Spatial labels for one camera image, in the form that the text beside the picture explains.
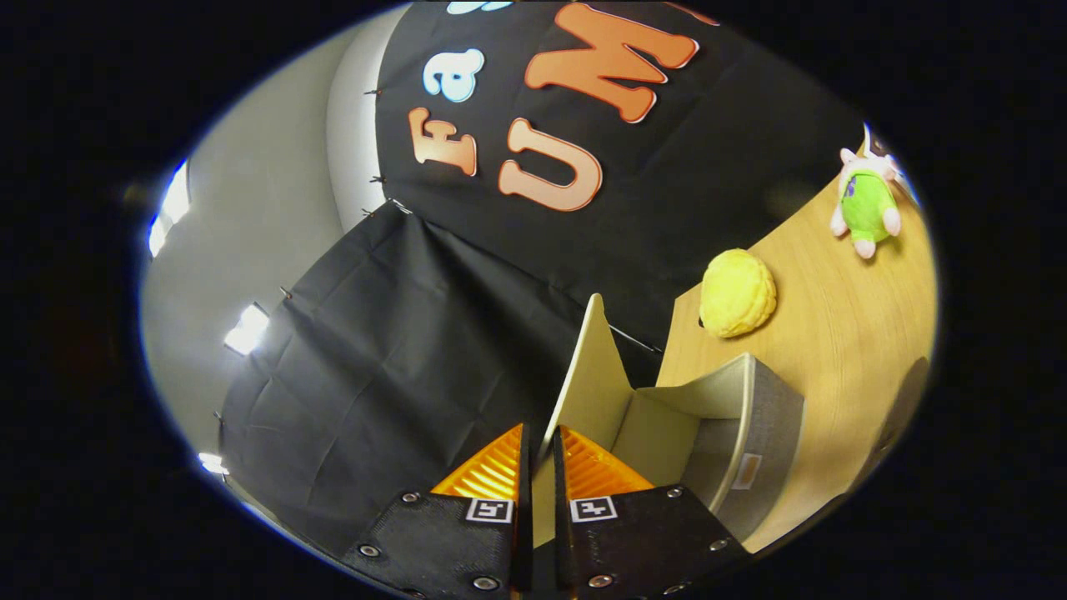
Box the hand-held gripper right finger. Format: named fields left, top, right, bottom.
left=550, top=424, right=753, bottom=599

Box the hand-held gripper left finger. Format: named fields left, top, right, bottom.
left=344, top=422, right=534, bottom=599

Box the beige fabric storage box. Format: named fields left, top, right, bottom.
left=532, top=292, right=806, bottom=553

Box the brown fuzzy shoe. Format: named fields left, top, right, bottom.
left=867, top=357, right=931, bottom=476

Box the black backdrop cloth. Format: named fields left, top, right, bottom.
left=218, top=0, right=884, bottom=559

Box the yellow bread-shaped plush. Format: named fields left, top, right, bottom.
left=699, top=248, right=778, bottom=339

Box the green and pink plush toy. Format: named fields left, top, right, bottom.
left=829, top=148, right=905, bottom=259

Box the large ceiling light panel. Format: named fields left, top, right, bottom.
left=148, top=160, right=191, bottom=259

